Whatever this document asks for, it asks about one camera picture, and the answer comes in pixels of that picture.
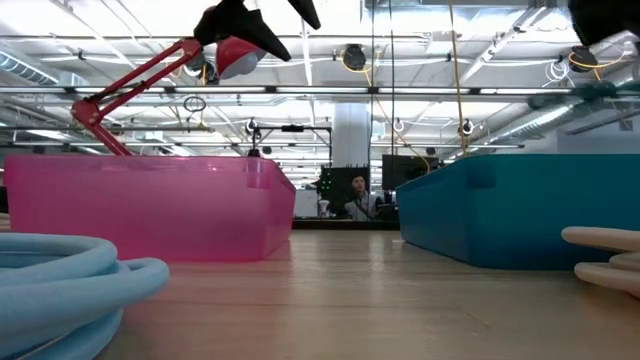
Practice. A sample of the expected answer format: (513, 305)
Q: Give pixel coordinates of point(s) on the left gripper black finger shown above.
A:
(306, 10)
(235, 22)

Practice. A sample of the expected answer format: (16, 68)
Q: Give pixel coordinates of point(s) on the red desk lamp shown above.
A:
(230, 55)

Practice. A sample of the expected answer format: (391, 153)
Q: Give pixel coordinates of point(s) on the long ceiling light strip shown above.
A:
(320, 90)

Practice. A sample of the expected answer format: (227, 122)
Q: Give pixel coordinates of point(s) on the black equipment cabinet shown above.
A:
(335, 190)

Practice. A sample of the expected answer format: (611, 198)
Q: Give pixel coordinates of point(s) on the distant black monitor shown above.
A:
(407, 172)

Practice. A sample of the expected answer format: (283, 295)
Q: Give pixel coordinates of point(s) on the person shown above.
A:
(362, 205)

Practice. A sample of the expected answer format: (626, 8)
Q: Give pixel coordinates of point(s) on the red translucent plastic bin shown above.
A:
(150, 210)

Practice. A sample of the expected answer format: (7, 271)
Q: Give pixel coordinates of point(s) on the teal plastic bin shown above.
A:
(525, 210)

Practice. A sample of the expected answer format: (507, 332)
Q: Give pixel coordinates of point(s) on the distant black camera frame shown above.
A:
(292, 128)

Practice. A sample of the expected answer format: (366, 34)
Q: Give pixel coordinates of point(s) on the silver ventilation duct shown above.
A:
(540, 122)

